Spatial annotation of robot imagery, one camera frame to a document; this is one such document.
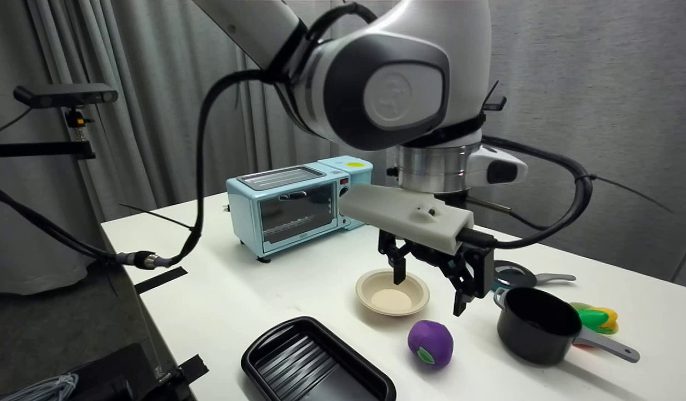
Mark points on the purple plush toy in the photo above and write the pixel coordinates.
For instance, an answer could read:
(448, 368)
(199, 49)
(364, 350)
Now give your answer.
(429, 342)

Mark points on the toy oven door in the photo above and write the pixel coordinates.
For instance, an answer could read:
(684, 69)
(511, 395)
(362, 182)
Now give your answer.
(295, 217)

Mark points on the camera on mount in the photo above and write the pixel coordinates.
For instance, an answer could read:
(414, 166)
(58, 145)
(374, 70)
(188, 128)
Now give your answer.
(64, 96)

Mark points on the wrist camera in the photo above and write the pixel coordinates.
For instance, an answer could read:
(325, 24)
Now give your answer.
(398, 214)

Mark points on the beige paper plate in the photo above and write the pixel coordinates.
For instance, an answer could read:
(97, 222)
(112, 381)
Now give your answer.
(392, 295)

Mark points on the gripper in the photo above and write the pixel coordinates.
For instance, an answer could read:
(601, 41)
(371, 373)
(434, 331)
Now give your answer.
(451, 199)

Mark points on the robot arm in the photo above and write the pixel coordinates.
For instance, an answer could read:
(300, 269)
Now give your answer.
(376, 67)

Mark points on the grey curtain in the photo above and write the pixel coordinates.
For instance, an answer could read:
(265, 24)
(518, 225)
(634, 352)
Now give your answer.
(153, 83)

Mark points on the light blue toy oven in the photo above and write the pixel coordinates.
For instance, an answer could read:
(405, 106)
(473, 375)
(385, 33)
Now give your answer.
(298, 211)

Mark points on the black plastic tray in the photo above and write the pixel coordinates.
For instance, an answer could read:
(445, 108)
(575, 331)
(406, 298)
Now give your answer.
(315, 362)

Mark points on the strip of black tape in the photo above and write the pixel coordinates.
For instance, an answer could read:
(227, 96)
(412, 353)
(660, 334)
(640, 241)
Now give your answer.
(160, 280)

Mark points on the yellow and green plush toy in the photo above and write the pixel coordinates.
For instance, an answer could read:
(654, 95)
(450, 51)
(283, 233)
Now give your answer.
(596, 318)

